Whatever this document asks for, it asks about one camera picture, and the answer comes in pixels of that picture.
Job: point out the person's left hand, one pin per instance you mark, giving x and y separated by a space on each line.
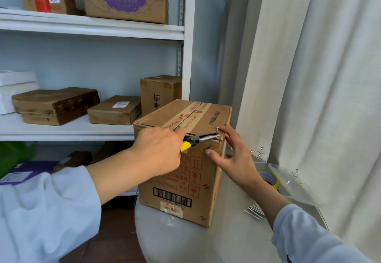
157 152

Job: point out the person's right hand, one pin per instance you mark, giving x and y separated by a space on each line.
238 161

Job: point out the brown cardboard box red print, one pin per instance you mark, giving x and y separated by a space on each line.
172 182

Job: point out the yellow tape roll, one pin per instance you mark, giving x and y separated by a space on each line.
275 181

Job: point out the person's right forearm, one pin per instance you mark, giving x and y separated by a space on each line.
303 236

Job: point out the person's left forearm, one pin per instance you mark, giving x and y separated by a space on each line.
44 215

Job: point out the flat brown box white label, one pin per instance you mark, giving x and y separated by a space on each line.
110 115

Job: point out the upright small cardboard box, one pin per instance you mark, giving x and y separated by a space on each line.
160 89

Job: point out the small taped brown parcel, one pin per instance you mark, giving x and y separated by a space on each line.
74 160

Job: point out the dark brown flat box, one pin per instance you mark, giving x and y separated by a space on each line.
47 105

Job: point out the white foam box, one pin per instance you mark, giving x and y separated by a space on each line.
15 78

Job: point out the clear plastic lid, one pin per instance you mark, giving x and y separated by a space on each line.
297 185

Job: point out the white curtain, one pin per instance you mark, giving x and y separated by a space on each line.
327 93

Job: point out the green object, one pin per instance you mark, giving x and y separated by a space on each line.
13 155

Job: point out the white metal shelf unit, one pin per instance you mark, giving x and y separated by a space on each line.
89 25

